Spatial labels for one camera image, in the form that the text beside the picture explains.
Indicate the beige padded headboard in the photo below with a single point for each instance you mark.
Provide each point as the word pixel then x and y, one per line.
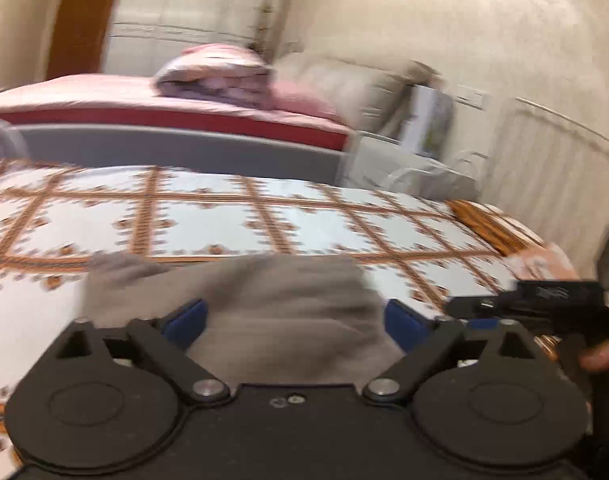
pixel 368 99

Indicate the folded pink floral quilt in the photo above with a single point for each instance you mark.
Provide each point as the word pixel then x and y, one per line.
pixel 218 72

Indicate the white wardrobe with brown top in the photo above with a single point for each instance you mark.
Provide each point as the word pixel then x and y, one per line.
pixel 136 37

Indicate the grey brown pants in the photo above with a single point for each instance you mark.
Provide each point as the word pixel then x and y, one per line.
pixel 272 319

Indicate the person right hand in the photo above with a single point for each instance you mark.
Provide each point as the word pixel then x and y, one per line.
pixel 596 360

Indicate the white nightstand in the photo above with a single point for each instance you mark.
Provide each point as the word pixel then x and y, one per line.
pixel 377 163

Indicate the orange patterned pillow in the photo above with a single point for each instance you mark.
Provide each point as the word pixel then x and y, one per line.
pixel 504 236

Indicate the pink folded cloth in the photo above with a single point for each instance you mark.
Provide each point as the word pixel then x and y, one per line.
pixel 542 263

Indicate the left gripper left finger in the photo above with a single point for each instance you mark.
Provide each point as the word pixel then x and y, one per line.
pixel 105 398

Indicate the pink pillow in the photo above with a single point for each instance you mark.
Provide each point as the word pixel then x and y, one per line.
pixel 293 97

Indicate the white wall switch plate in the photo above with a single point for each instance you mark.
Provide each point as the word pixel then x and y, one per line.
pixel 471 97

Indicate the orange white patterned bedsheet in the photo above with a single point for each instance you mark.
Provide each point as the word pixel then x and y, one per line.
pixel 54 220

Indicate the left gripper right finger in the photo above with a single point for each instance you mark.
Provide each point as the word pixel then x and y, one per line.
pixel 480 391

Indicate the wooden coat stand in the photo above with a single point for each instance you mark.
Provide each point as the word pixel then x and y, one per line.
pixel 263 30

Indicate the white metal bed frame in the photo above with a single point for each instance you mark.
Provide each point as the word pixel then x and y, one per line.
pixel 544 169

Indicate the pink sheet large bed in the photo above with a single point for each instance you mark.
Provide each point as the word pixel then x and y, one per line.
pixel 169 120

